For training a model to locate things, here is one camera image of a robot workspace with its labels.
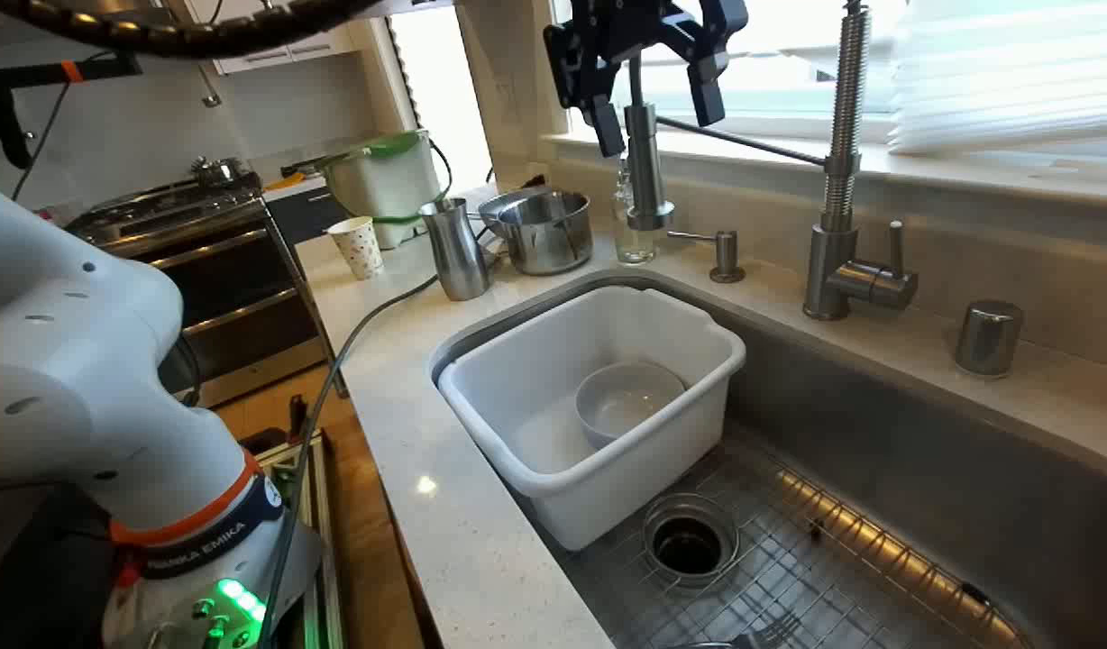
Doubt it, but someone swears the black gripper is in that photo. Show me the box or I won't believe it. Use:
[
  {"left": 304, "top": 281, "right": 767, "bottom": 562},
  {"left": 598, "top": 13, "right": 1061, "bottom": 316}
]
[{"left": 542, "top": 0, "right": 752, "bottom": 162}]

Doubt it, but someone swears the stainless faucet handle lever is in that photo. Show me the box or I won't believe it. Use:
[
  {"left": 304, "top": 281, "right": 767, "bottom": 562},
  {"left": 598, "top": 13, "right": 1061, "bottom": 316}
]
[{"left": 883, "top": 212, "right": 907, "bottom": 278}]

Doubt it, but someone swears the small stainless faucet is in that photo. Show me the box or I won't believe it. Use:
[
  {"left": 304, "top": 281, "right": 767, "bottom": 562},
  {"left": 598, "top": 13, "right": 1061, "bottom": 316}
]
[{"left": 616, "top": 51, "right": 682, "bottom": 237}]

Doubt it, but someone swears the tall stainless steel faucet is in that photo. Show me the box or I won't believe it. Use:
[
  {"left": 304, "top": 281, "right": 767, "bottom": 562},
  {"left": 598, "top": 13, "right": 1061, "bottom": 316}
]
[{"left": 657, "top": 0, "right": 924, "bottom": 324}]

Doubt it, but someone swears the stainless steel pot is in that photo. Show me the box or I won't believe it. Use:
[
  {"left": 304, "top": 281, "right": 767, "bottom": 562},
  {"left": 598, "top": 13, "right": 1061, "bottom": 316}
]
[{"left": 475, "top": 182, "right": 598, "bottom": 278}]

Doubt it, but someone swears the stainless soap dispenser pump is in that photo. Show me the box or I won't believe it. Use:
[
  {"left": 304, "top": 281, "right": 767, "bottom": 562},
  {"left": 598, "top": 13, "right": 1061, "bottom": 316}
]
[{"left": 662, "top": 224, "right": 749, "bottom": 289}]

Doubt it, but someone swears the stainless steel pitcher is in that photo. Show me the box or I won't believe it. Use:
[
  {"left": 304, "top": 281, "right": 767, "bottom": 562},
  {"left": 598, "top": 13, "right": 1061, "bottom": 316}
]
[{"left": 418, "top": 195, "right": 496, "bottom": 306}]

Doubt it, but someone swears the white bin with green lid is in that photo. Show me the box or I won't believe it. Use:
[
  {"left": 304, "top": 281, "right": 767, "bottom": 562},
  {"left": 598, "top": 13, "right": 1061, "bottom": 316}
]
[{"left": 319, "top": 128, "right": 448, "bottom": 254}]

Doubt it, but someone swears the white bowl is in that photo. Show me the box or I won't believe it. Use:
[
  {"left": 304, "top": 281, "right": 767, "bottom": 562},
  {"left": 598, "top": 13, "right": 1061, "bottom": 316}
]
[{"left": 573, "top": 354, "right": 691, "bottom": 449}]

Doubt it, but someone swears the white paper cup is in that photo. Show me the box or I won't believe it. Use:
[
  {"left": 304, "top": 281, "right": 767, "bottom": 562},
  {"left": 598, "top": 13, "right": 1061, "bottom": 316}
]
[{"left": 324, "top": 212, "right": 390, "bottom": 284}]

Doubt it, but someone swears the white plastic dish tub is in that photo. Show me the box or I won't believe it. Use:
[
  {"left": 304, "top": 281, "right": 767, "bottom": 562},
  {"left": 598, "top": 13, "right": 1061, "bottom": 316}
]
[{"left": 436, "top": 281, "right": 749, "bottom": 555}]

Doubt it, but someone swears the white window blind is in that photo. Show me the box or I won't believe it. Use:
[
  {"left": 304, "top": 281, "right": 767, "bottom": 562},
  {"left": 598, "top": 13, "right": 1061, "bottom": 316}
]
[{"left": 883, "top": 0, "right": 1107, "bottom": 159}]

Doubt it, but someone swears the stainless cylinder air gap cap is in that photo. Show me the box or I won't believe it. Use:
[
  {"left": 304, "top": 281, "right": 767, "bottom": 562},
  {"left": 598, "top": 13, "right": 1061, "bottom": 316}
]
[{"left": 953, "top": 295, "right": 1027, "bottom": 379}]

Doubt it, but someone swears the round sink drain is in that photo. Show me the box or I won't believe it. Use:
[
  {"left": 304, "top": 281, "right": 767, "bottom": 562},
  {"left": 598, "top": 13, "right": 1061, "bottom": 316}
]
[{"left": 639, "top": 489, "right": 744, "bottom": 593}]

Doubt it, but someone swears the stainless steel stove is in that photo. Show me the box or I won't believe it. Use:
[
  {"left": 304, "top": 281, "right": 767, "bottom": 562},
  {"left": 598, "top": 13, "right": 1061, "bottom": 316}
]
[{"left": 65, "top": 155, "right": 330, "bottom": 409}]

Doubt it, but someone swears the stainless steel sink basin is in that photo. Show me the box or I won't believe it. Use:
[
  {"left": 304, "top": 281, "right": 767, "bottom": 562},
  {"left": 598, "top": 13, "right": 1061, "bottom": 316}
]
[{"left": 425, "top": 268, "right": 1107, "bottom": 649}]

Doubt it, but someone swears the black bicycle wheel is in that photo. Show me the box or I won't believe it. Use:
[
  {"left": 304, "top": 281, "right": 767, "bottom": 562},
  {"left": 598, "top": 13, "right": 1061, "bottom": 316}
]
[{"left": 0, "top": 0, "right": 390, "bottom": 62}]

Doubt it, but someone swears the black bar with orange band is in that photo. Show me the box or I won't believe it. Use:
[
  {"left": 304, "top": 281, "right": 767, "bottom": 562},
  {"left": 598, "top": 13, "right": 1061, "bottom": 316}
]
[{"left": 0, "top": 48, "right": 143, "bottom": 171}]

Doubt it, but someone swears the thin grey cable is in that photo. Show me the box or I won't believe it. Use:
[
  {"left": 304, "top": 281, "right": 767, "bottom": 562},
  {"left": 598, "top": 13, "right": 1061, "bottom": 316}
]
[{"left": 259, "top": 262, "right": 448, "bottom": 615}]

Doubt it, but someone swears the metal wire sink grid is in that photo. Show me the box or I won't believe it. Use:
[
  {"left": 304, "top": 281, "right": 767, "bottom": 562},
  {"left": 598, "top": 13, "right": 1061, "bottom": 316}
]
[{"left": 562, "top": 439, "right": 1027, "bottom": 649}]

